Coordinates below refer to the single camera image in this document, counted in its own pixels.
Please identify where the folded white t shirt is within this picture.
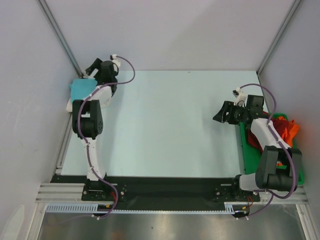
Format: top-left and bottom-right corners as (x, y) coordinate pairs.
(65, 96), (113, 114)

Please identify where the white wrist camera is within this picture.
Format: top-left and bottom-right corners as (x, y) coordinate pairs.
(110, 54), (121, 68)
(232, 87), (247, 107)

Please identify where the aluminium corner post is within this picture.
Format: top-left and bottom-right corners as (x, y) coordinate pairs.
(256, 0), (303, 78)
(36, 0), (83, 78)

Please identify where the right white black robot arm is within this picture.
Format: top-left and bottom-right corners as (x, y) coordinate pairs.
(212, 95), (302, 201)

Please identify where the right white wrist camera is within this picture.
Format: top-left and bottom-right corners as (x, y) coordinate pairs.
(232, 87), (247, 107)

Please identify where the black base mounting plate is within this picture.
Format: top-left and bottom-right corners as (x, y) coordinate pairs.
(51, 175), (260, 212)

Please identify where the orange t shirt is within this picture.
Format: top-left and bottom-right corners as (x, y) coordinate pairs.
(273, 116), (300, 148)

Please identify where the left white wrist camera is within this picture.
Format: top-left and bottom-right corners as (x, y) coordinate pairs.
(110, 54), (121, 68)

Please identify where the light blue t shirt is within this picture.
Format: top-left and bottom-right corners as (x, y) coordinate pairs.
(69, 78), (98, 103)

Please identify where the red t shirt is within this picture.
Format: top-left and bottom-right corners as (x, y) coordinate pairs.
(250, 118), (291, 153)

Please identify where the grey slotted cable duct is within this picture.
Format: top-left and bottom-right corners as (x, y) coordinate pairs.
(46, 203), (248, 215)

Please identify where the green plastic tray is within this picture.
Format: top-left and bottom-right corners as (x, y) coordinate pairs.
(239, 113), (297, 174)

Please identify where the left aluminium corner post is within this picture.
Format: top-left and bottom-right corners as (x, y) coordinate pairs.
(36, 0), (83, 78)

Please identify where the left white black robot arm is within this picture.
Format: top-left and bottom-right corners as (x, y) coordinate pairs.
(68, 55), (121, 182)

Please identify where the aluminium front frame rail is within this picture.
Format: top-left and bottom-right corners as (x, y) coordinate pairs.
(34, 182), (309, 205)

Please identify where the right aluminium corner post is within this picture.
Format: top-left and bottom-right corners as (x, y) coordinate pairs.
(256, 0), (303, 78)

